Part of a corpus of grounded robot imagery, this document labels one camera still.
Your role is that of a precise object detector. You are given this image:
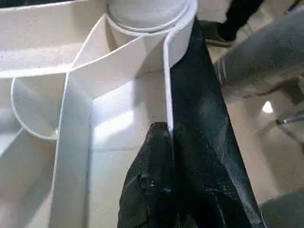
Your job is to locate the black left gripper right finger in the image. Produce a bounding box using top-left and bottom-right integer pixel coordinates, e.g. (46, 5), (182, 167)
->
(171, 123), (253, 228)

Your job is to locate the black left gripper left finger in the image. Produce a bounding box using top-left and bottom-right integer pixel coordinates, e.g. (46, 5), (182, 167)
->
(117, 122), (178, 228)

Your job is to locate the white plastic table top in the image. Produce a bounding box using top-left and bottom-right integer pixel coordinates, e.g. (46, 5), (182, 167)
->
(0, 0), (199, 228)

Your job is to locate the white plastic table leg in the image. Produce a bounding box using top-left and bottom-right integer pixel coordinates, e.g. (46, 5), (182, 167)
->
(105, 0), (190, 34)

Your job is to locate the black work mat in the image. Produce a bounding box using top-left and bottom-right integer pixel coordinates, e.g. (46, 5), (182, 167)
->
(169, 18), (267, 228)

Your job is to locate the person's grey trouser leg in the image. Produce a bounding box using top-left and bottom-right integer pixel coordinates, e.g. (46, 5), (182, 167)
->
(213, 5), (304, 101)

